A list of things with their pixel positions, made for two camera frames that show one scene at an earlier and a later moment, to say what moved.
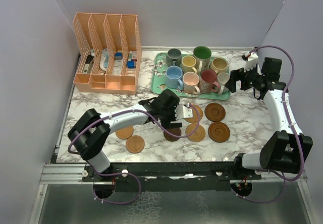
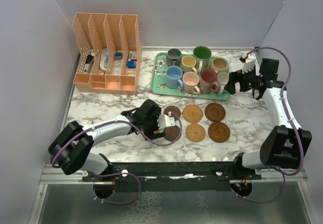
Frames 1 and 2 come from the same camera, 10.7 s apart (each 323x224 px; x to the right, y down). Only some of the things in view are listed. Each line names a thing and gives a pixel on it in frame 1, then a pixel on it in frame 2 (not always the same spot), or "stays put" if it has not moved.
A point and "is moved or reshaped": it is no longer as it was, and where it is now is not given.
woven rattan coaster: [194, 119] stays put
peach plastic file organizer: [111, 53] stays put
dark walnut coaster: [176, 131] is moved or reshaped
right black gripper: [239, 74] stays put
